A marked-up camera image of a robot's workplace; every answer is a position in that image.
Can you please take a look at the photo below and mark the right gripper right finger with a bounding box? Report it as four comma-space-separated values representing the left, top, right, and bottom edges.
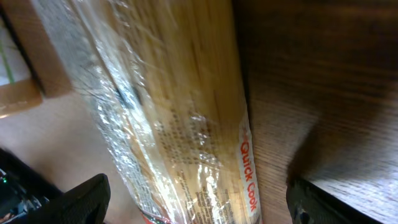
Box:
286, 177, 381, 224

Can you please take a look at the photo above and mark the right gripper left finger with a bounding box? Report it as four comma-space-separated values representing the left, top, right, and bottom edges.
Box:
10, 174, 111, 224

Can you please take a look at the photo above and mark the red spaghetti packet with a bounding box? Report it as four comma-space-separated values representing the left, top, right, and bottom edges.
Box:
33, 0, 262, 224

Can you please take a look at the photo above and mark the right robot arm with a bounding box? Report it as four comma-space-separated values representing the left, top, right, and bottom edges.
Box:
1, 151, 376, 224

